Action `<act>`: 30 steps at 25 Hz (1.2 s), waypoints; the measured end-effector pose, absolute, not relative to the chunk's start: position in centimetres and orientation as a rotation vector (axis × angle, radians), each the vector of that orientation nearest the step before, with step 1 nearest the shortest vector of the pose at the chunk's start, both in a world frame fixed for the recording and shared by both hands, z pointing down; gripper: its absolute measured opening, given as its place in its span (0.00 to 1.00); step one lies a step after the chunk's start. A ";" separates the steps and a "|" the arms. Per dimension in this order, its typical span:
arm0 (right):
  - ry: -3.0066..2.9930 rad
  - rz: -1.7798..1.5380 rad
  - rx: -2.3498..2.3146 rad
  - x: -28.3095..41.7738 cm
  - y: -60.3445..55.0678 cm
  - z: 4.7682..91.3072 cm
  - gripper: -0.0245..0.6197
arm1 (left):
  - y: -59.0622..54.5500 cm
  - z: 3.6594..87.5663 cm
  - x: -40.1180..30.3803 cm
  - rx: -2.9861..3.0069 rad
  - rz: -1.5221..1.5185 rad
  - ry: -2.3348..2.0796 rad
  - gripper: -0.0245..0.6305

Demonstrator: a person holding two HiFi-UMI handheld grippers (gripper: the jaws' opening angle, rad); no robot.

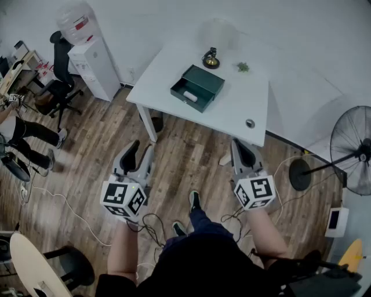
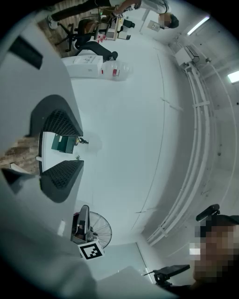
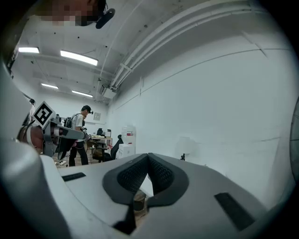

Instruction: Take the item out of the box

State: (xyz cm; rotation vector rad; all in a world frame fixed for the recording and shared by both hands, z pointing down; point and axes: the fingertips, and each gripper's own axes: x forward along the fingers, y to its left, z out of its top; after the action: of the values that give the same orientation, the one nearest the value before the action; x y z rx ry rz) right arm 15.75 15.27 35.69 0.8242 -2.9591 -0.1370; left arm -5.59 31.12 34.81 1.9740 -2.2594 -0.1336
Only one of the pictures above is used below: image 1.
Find white shade brass table lamp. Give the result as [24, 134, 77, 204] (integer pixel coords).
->
[199, 17, 241, 70]

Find wooden desk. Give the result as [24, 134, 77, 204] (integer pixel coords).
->
[0, 49, 45, 97]

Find person's blue trousers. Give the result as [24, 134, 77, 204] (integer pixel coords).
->
[162, 206, 234, 252]

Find clear water bottle red label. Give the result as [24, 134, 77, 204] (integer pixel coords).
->
[55, 1, 98, 46]

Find person's left shoe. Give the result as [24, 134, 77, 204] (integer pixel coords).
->
[172, 220, 188, 237]

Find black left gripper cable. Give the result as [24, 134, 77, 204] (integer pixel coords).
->
[126, 213, 166, 263]

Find white fan cable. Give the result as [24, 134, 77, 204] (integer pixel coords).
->
[268, 153, 315, 227]

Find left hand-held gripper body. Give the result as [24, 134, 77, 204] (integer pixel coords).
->
[100, 166, 154, 224]

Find black office chair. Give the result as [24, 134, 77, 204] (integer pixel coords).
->
[34, 30, 85, 129]

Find round white table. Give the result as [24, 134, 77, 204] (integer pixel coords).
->
[9, 233, 73, 297]

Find white table leg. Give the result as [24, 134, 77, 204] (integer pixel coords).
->
[136, 104, 159, 143]

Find black standing fan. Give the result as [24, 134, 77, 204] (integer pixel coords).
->
[289, 106, 371, 197]

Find person's left forearm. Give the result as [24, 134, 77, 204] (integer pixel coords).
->
[107, 218, 140, 280]

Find person's right forearm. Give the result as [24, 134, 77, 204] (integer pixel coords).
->
[245, 206, 290, 262]

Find dark green drawer box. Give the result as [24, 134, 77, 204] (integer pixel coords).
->
[170, 64, 226, 114]

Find yellow board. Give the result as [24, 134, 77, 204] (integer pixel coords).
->
[337, 238, 364, 273]

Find person's black shirt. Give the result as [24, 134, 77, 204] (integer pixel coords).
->
[94, 233, 322, 297]

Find person's right shoe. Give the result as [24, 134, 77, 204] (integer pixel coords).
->
[188, 190, 202, 213]

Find white floor cable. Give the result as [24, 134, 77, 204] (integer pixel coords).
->
[17, 182, 112, 248]

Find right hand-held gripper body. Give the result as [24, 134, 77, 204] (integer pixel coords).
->
[230, 165, 276, 212]

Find black bag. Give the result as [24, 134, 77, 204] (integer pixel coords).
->
[282, 249, 363, 297]

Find white device with dark screen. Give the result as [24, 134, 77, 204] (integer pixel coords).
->
[324, 207, 350, 238]

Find white water dispenser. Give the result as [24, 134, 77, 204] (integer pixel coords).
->
[67, 36, 121, 103]

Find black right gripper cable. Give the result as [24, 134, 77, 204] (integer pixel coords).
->
[220, 207, 253, 243]

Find person's shoe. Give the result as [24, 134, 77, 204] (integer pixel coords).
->
[172, 220, 188, 237]
[188, 190, 202, 213]

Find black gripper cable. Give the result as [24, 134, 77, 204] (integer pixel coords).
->
[220, 207, 253, 243]
[126, 213, 166, 263]

